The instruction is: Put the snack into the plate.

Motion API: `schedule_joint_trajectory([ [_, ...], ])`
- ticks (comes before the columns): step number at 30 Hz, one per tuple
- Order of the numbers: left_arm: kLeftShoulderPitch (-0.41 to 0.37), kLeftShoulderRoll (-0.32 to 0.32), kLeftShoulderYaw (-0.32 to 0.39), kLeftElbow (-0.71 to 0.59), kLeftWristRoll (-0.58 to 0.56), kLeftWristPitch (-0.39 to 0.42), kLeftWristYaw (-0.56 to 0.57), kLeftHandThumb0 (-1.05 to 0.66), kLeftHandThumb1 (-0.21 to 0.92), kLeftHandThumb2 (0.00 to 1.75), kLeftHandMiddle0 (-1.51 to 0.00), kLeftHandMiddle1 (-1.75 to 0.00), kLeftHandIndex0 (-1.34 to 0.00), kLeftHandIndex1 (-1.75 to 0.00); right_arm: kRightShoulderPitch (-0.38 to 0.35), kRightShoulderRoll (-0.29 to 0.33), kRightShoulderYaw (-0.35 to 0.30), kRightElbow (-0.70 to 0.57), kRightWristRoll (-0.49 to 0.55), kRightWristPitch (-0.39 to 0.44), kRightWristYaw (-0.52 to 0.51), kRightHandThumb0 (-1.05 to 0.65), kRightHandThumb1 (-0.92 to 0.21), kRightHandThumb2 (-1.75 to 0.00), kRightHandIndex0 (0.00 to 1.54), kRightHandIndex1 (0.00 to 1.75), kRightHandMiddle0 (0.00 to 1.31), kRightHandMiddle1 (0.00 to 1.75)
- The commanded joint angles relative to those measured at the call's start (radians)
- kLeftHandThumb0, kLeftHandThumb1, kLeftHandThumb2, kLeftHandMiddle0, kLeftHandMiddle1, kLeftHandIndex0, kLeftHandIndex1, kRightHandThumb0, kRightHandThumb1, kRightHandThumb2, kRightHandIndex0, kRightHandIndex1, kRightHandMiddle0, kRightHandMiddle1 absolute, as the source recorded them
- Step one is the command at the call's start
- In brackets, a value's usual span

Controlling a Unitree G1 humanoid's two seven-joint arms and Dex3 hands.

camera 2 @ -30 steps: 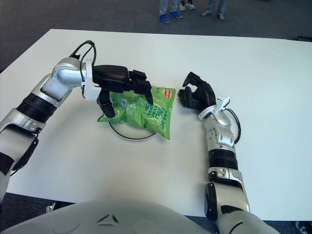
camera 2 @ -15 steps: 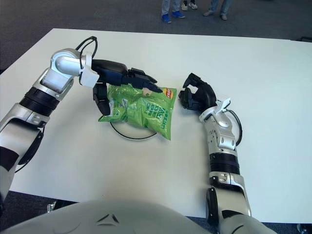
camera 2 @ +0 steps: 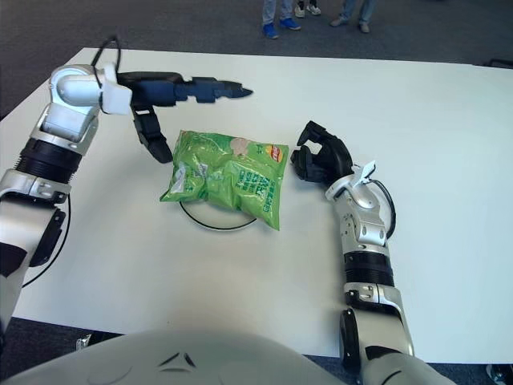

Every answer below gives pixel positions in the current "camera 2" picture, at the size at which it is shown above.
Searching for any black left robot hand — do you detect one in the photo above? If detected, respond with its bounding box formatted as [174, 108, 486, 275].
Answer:
[115, 71, 254, 164]

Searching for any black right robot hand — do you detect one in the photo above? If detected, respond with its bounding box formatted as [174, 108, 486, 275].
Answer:
[290, 120, 356, 184]

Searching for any green snack bag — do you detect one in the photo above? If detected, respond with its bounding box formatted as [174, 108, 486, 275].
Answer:
[159, 128, 289, 232]

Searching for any white plate black rim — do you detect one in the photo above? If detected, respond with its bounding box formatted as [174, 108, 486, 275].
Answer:
[179, 200, 257, 232]

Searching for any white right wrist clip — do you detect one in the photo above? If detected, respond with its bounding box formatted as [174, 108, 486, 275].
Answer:
[352, 160, 378, 186]

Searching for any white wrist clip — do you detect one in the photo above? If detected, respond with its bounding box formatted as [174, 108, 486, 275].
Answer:
[98, 62, 133, 116]
[352, 160, 378, 186]

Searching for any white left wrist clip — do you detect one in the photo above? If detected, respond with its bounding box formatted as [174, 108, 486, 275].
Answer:
[98, 62, 133, 116]

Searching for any person with blue shoes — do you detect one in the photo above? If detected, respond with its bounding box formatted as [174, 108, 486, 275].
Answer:
[262, 0, 301, 40]

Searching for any person with tan shoes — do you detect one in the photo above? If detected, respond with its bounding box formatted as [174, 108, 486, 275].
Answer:
[329, 0, 378, 34]

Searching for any person with white sneakers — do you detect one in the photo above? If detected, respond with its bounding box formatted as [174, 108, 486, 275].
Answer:
[294, 0, 321, 19]

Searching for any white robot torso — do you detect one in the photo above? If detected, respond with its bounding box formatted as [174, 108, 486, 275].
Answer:
[7, 322, 357, 385]

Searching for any black caster wheel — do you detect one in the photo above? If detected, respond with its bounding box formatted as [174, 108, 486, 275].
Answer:
[484, 364, 508, 385]

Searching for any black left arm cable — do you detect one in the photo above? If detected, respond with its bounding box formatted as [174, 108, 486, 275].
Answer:
[22, 36, 122, 288]

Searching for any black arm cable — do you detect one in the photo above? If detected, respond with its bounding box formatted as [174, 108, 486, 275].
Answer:
[22, 36, 122, 288]
[368, 180, 398, 241]

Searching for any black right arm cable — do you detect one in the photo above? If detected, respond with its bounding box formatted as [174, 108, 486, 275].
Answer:
[368, 180, 398, 241]

